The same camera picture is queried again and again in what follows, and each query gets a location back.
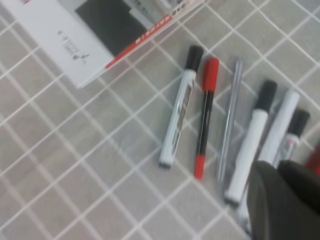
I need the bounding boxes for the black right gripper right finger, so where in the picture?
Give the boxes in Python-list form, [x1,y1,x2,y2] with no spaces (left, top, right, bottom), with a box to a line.
[277,160,320,215]

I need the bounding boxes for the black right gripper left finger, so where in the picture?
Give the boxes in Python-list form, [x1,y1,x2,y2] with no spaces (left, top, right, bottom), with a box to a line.
[246,161,320,240]

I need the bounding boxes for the grey pen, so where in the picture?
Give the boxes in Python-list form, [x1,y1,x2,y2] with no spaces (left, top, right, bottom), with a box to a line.
[217,57,243,183]

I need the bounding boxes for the red gel pen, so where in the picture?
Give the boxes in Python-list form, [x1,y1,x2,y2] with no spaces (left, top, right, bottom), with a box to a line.
[305,144,320,176]

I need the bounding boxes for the all white marker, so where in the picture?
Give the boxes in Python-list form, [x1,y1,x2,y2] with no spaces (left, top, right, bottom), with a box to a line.
[236,89,300,226]

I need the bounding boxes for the white marker black cap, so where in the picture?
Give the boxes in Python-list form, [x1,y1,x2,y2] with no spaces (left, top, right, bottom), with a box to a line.
[224,80,278,204]

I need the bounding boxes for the grey label marker black cap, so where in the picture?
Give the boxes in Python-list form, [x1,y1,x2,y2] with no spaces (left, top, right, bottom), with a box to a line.
[273,108,311,168]

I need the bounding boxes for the black cap whiteboard marker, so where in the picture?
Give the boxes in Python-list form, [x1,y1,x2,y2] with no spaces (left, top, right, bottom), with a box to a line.
[159,45,204,169]

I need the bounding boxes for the red black double-ended marker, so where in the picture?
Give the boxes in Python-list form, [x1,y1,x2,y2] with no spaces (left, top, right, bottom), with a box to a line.
[194,57,220,180]

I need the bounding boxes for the robot brochure magazine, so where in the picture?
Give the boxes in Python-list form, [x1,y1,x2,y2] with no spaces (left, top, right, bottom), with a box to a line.
[0,0,201,88]

